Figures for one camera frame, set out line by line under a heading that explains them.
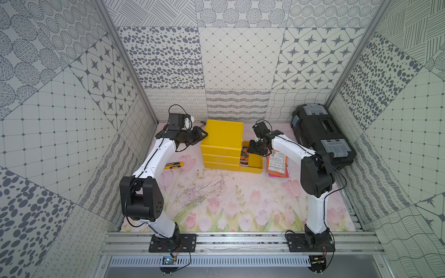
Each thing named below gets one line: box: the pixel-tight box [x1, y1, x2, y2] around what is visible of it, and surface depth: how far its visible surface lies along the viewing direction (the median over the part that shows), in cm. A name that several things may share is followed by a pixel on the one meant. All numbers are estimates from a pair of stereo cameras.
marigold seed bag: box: [239, 145, 250, 167], surface depth 103 cm
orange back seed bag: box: [266, 149, 288, 178], surface depth 98 cm
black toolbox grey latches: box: [290, 103, 357, 171], surface depth 95 cm
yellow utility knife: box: [163, 161, 185, 170], surface depth 100 cm
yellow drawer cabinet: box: [200, 119, 258, 174], surface depth 88 cm
